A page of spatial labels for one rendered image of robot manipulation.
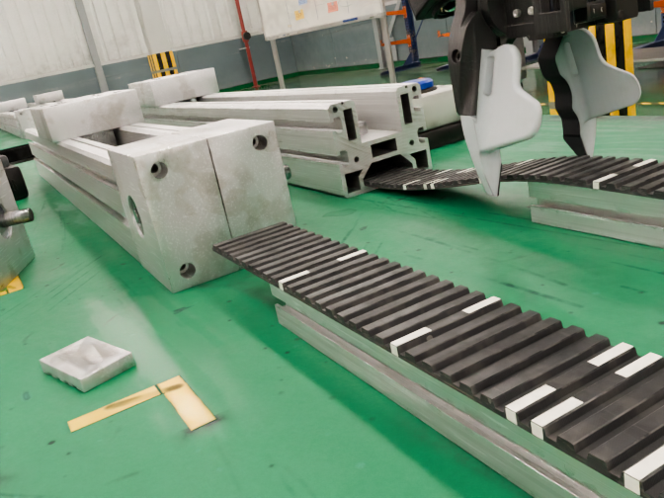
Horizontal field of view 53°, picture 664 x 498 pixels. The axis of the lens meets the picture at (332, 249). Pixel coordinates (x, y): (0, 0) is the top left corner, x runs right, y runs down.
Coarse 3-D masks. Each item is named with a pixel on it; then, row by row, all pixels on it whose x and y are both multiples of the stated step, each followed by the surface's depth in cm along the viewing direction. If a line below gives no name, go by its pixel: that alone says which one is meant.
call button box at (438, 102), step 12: (432, 96) 72; (444, 96) 73; (432, 108) 73; (444, 108) 74; (432, 120) 73; (444, 120) 74; (456, 120) 75; (420, 132) 73; (432, 132) 73; (444, 132) 74; (456, 132) 75; (432, 144) 74; (444, 144) 75
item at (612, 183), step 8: (648, 160) 40; (656, 160) 40; (632, 168) 39; (640, 168) 39; (648, 168) 38; (656, 168) 38; (608, 176) 38; (616, 176) 38; (624, 176) 38; (632, 176) 38; (640, 176) 38; (592, 184) 38; (600, 184) 38; (608, 184) 37; (616, 184) 37; (624, 184) 37; (616, 192) 37
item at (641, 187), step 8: (648, 176) 37; (656, 176) 37; (632, 184) 36; (640, 184) 36; (648, 184) 36; (656, 184) 36; (624, 192) 36; (632, 192) 36; (640, 192) 35; (648, 192) 35
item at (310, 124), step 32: (224, 96) 100; (256, 96) 90; (288, 96) 81; (320, 96) 74; (352, 96) 68; (384, 96) 63; (416, 96) 62; (288, 128) 66; (320, 128) 63; (352, 128) 60; (384, 128) 64; (416, 128) 63; (288, 160) 69; (320, 160) 64; (352, 160) 60; (384, 160) 67; (416, 160) 66; (352, 192) 61
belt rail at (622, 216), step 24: (552, 192) 42; (576, 192) 40; (600, 192) 39; (552, 216) 43; (576, 216) 41; (600, 216) 39; (624, 216) 38; (648, 216) 37; (624, 240) 38; (648, 240) 37
